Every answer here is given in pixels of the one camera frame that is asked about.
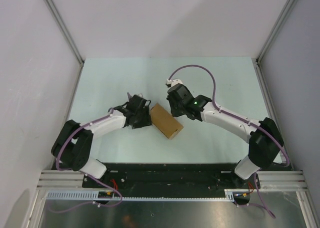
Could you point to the brown cardboard express box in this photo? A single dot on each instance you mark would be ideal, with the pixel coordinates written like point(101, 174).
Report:
point(165, 122)

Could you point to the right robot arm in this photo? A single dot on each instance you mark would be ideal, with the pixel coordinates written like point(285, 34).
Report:
point(263, 137)

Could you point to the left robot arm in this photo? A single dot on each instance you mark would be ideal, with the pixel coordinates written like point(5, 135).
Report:
point(72, 148)

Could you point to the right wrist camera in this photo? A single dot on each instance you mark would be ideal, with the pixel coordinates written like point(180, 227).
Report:
point(172, 82)

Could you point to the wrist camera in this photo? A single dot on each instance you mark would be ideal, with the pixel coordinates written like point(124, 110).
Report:
point(130, 96)
point(172, 82)

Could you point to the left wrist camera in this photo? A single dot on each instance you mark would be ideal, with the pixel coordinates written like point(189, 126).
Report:
point(130, 96)

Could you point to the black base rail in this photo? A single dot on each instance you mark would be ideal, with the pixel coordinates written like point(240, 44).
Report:
point(174, 179)

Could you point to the grey slotted cable duct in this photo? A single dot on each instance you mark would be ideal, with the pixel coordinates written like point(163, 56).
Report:
point(95, 195)

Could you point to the aluminium front cross rail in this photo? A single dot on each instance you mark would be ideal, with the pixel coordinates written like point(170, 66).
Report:
point(269, 180)

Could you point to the left aluminium frame post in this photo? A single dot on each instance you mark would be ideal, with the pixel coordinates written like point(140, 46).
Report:
point(64, 30)

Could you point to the aluminium frame post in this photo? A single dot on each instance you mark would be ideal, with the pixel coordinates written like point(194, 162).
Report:
point(283, 16)
point(64, 30)

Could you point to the right aluminium frame post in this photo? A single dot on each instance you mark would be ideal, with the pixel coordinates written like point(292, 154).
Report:
point(283, 16)

